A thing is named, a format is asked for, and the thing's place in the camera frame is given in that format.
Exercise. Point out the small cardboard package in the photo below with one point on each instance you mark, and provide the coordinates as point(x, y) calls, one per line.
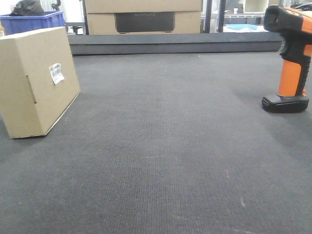
point(30, 103)

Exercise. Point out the orange black barcode scanner gun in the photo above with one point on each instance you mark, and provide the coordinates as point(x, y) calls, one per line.
point(295, 28)

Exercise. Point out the large cardboard box black print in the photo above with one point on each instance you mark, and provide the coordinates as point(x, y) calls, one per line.
point(115, 17)

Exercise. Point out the white barcode label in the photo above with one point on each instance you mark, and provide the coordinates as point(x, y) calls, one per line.
point(55, 72)

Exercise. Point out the light blue tray background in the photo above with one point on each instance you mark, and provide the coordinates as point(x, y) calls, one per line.
point(240, 28)

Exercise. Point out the black bag in bin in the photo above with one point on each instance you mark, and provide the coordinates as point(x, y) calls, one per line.
point(27, 8)

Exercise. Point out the blue plastic bin background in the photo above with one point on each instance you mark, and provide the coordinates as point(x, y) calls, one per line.
point(20, 24)

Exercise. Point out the grey conveyor end rail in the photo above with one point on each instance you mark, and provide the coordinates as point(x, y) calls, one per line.
point(84, 45)

